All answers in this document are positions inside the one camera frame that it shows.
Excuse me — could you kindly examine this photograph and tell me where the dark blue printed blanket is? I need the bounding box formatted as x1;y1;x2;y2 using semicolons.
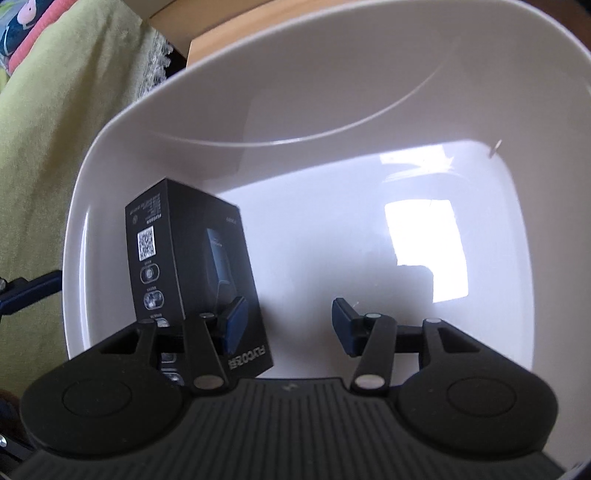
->
0;0;51;47

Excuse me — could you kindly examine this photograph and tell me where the white storage bin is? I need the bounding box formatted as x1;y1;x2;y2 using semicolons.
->
62;0;591;476

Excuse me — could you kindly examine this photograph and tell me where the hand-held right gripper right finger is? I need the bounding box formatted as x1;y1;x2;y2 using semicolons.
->
332;298;485;394

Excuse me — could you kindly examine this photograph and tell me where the wooden nightstand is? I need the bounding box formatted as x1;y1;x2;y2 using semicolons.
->
148;0;264;70

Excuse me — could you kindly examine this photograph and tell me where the pink patterned cushion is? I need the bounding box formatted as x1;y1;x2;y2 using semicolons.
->
7;18;61;72

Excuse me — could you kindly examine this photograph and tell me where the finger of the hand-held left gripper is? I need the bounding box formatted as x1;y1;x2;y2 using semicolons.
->
0;431;35;468
0;270;63;324

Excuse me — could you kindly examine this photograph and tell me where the black box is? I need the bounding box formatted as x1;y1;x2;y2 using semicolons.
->
124;178;275;386

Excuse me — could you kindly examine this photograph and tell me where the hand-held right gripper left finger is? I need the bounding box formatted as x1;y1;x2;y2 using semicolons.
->
97;295;249;395

